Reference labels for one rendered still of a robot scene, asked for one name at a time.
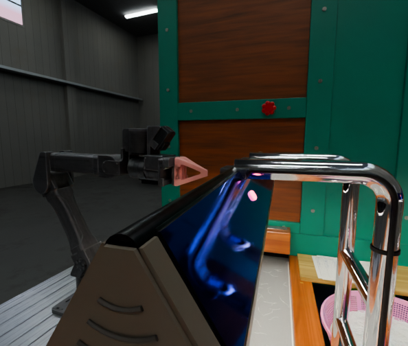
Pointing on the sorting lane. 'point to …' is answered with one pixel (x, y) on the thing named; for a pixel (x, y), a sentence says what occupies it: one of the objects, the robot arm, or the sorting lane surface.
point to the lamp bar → (177, 272)
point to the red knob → (268, 108)
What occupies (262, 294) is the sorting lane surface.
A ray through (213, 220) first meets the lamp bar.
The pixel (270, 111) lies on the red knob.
